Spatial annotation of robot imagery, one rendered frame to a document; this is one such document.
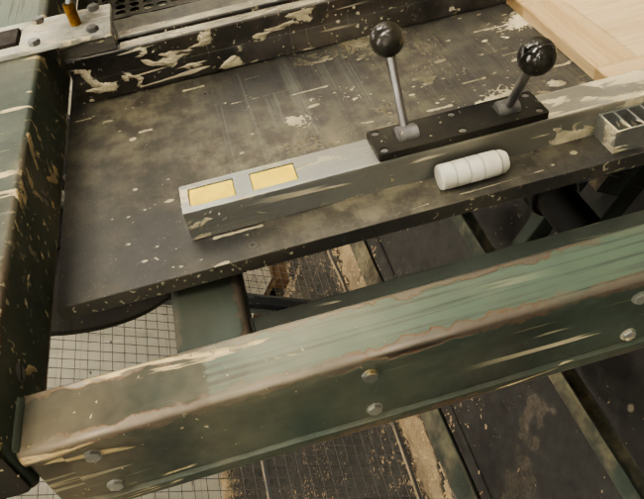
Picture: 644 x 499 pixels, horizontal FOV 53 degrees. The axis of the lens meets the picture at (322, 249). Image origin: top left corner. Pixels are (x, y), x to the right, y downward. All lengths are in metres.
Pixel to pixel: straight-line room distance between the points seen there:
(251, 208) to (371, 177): 0.14
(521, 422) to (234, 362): 2.26
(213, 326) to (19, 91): 0.41
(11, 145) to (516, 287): 0.56
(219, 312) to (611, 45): 0.62
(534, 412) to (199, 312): 2.10
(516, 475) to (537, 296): 2.23
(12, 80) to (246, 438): 0.57
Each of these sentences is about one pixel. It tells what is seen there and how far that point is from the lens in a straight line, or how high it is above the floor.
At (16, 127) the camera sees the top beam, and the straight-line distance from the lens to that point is 0.83.
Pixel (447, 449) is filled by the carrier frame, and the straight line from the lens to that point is 1.80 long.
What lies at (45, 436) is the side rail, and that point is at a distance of 0.56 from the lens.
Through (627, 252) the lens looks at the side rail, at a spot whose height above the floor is 1.40.
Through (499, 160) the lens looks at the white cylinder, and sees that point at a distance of 0.74.
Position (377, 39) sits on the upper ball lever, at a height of 1.56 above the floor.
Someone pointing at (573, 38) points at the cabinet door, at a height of 1.23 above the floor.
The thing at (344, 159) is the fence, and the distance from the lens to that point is 0.73.
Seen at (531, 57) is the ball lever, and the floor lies 1.46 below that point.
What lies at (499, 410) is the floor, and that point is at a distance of 2.83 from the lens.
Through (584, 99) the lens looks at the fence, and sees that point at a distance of 0.82.
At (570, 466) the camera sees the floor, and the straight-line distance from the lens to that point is 2.58.
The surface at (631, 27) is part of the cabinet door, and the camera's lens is 1.03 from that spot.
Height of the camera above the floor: 1.87
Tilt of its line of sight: 25 degrees down
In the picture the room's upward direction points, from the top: 81 degrees counter-clockwise
